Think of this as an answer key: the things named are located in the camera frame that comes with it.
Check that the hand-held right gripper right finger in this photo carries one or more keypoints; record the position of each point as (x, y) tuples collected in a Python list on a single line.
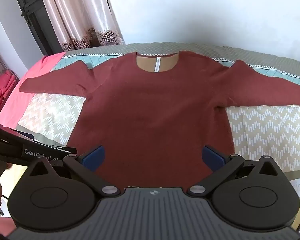
[(212, 158)]

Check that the patterned bed blanket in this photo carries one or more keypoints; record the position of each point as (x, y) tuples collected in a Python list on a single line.
[(265, 127)]

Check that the dark window frame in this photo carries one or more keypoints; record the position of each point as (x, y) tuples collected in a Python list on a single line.
[(37, 12)]

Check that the maroon long-sleeved sweater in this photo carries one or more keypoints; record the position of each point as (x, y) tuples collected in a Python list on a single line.
[(152, 110)]

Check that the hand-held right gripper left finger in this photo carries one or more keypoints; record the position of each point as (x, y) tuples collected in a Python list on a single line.
[(93, 158)]

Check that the pink lace-trimmed curtain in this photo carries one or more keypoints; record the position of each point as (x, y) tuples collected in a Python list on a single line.
[(80, 15)]

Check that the pink bed sheet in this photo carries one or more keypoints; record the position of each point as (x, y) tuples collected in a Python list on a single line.
[(22, 85)]

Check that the pile of red clothes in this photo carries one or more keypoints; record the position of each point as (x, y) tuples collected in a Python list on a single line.
[(0, 90)]

